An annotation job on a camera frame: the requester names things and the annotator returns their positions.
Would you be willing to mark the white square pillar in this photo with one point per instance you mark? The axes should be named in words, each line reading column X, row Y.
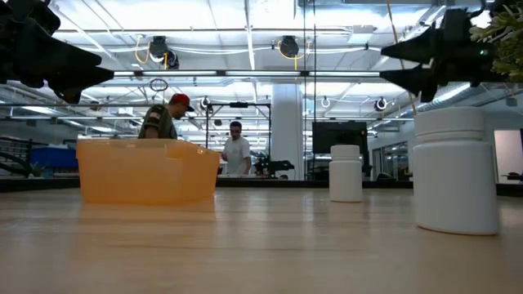
column 286, row 130

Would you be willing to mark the green potted plant white flowers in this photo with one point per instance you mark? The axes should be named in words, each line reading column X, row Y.
column 510, row 36

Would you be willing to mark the person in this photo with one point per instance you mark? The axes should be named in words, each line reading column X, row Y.
column 237, row 155
column 159, row 122

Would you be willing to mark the orange plastic basket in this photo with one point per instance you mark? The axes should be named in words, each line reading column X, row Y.
column 147, row 171

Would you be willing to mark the background black robot arm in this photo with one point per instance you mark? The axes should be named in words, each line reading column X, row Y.
column 282, row 165

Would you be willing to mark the white pill bottle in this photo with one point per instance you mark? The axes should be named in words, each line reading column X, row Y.
column 455, row 175
column 345, row 175

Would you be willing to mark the blue plastic bin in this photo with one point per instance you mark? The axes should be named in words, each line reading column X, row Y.
column 53, row 157

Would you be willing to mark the black metal table frame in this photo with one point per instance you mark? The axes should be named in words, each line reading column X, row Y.
column 265, row 183

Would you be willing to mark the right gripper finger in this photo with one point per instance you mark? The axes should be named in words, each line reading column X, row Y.
column 421, row 45
column 421, row 79

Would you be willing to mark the black background rig frame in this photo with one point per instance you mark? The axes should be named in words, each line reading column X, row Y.
column 239, row 105

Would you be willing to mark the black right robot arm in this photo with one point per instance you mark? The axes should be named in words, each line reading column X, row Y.
column 500, row 5

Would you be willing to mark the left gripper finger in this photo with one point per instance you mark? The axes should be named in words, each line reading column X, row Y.
column 53, row 61
column 81, row 83

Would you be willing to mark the black monitor screen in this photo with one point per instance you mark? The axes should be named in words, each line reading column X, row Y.
column 339, row 136

